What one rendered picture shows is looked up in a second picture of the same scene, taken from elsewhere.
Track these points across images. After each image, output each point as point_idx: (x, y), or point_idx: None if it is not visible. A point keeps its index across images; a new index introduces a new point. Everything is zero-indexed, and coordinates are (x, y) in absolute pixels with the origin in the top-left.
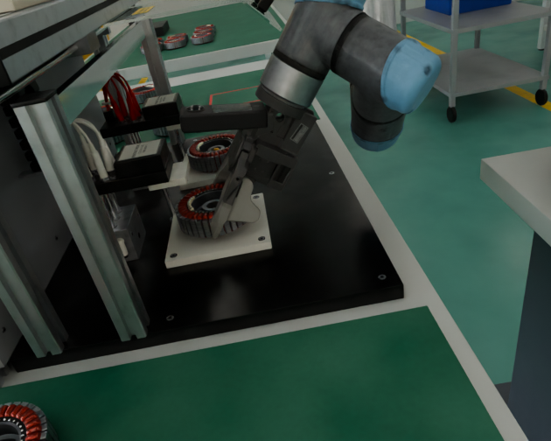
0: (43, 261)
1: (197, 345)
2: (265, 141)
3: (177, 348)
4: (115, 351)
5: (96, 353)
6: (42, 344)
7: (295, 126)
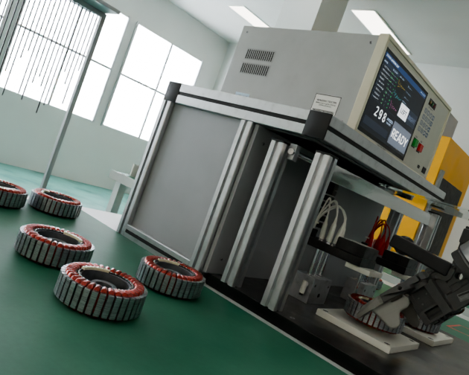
0: (262, 265)
1: (291, 338)
2: (438, 286)
3: (280, 332)
4: (251, 309)
5: (243, 302)
6: (228, 275)
7: (465, 288)
